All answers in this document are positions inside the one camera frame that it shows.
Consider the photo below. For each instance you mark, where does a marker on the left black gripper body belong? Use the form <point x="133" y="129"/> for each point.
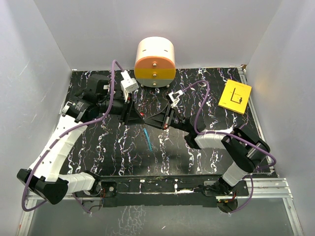
<point x="119" y="107"/>

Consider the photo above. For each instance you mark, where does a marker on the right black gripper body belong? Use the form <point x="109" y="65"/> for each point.
<point x="178" y="121"/>

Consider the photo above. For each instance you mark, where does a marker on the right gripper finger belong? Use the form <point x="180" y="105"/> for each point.
<point x="156" y="122"/>
<point x="162" y="113"/>

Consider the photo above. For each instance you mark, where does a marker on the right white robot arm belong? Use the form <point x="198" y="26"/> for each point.
<point x="246" y="149"/>

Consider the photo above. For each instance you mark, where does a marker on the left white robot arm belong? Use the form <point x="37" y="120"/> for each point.
<point x="86" y="107"/>

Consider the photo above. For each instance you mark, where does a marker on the round three-drawer mini cabinet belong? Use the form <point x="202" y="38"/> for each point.
<point x="155" y="62"/>

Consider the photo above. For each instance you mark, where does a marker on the yellow book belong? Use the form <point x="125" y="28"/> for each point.
<point x="235" y="96"/>

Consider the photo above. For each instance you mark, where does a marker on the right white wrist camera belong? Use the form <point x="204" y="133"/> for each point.
<point x="174" y="98"/>

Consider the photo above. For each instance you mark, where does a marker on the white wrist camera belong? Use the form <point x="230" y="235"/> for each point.
<point x="128" y="84"/>
<point x="174" y="98"/>

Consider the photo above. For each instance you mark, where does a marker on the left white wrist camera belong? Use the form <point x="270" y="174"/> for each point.
<point x="128" y="84"/>

